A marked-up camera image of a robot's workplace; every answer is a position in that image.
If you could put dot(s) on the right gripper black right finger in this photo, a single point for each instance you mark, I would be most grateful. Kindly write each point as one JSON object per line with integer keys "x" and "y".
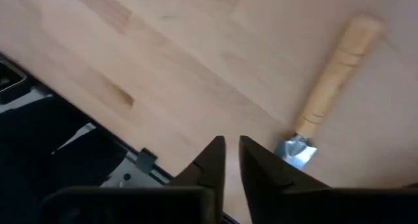
{"x": 267, "y": 178}

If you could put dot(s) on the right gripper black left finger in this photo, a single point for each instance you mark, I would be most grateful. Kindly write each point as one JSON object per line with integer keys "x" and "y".
{"x": 209, "y": 171}

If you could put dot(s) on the black table edge clip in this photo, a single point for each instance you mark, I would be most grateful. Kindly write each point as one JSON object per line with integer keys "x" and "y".
{"x": 146, "y": 160}

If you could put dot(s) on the silver table edge bracket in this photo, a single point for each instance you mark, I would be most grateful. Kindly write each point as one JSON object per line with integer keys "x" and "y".
{"x": 130, "y": 179}

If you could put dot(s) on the black aluminium table frame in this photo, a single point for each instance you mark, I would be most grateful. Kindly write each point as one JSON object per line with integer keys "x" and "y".
{"x": 13, "y": 87}

